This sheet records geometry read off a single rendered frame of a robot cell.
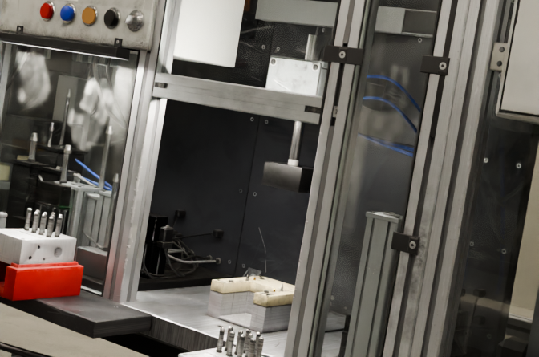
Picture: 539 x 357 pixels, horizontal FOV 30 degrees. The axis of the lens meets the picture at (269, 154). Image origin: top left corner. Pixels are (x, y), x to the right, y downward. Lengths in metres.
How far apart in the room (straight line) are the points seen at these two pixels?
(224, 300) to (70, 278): 0.28
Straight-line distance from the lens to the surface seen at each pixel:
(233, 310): 1.88
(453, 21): 1.50
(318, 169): 1.59
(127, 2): 1.88
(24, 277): 1.79
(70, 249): 1.87
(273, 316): 1.81
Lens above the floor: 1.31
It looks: 3 degrees down
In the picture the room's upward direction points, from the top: 9 degrees clockwise
